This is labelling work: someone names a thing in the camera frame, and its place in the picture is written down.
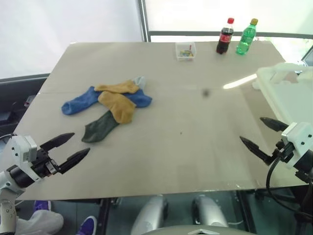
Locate colourful small pieces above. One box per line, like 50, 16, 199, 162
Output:
179, 44, 195, 59

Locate blue sock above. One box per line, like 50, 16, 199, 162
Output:
121, 89, 153, 109
61, 86, 102, 117

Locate grey window frame rail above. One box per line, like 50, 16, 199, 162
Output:
148, 30, 313, 40

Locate dark green sock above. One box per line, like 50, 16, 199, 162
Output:
81, 110, 121, 143

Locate mustard yellow sock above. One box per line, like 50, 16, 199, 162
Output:
94, 79, 139, 94
97, 91, 137, 124

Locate grey trouser leg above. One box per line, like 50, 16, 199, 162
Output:
14, 210, 65, 235

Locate silver rounded robot leg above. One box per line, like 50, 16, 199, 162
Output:
191, 194, 229, 235
130, 194, 170, 235

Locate green bottle yellow cap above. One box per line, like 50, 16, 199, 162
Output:
235, 18, 259, 56

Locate grey metal post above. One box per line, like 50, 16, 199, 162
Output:
136, 0, 151, 43

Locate small clear plastic container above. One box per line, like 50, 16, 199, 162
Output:
175, 42, 197, 62

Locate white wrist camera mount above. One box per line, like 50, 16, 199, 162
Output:
4, 135, 38, 170
281, 122, 313, 170

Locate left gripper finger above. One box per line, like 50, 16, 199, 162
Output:
40, 132, 75, 154
57, 147, 91, 175

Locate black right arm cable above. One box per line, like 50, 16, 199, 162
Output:
266, 146, 313, 220

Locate cola bottle red cap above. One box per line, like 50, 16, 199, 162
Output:
215, 17, 236, 55

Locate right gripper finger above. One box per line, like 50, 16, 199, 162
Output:
259, 117, 290, 133
239, 136, 276, 165

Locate dark grey robot torso edge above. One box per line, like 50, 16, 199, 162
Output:
146, 225, 248, 235

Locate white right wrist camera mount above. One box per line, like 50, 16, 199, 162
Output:
281, 122, 313, 170

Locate white plastic bin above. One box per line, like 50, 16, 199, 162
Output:
251, 62, 313, 126

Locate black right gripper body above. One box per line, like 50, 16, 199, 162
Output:
271, 141, 294, 164

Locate black furniture beside table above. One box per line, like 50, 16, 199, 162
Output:
0, 72, 51, 136

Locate purple shoe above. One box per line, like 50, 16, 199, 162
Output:
77, 215, 98, 235
33, 200, 52, 212

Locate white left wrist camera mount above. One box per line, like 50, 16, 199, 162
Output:
4, 135, 38, 170

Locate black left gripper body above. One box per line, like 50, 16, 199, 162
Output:
30, 148, 62, 178

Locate light grey sock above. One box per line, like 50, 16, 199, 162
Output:
132, 75, 147, 90

